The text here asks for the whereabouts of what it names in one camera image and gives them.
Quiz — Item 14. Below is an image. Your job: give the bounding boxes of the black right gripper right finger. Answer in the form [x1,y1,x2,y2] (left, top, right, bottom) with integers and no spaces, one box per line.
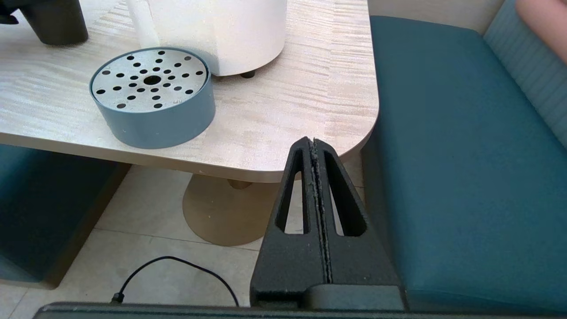
[314,139,402,285]

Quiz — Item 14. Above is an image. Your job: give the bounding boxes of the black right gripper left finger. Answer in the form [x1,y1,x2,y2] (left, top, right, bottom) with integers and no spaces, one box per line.
[250,136,331,307]

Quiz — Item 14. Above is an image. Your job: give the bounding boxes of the black tapered cup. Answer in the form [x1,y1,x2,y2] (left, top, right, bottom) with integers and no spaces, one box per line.
[18,0,89,46]

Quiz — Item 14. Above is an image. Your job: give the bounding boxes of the teal bench beside water dispenser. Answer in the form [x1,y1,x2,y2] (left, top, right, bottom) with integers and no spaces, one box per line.
[361,0,567,316]

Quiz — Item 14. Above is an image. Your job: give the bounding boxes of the large blue-grey perforated drip tray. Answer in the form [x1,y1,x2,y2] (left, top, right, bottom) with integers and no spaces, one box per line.
[89,47,216,150]

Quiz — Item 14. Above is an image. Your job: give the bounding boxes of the teal bench with snack packet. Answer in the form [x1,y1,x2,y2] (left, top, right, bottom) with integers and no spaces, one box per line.
[0,144,132,290]

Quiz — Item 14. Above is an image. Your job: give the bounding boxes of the large white water dispenser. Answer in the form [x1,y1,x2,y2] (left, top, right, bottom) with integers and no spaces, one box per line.
[126,0,288,80]

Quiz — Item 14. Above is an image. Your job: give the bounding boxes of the short pink bolster cushion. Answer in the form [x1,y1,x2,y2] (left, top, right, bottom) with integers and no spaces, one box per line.
[516,0,567,68]

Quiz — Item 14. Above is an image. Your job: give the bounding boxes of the tan table pedestal base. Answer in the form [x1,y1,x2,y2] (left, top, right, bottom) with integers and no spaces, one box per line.
[183,174,284,247]

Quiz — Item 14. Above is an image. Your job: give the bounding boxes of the black cable on floor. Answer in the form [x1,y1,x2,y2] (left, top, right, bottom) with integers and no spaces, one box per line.
[111,256,240,307]

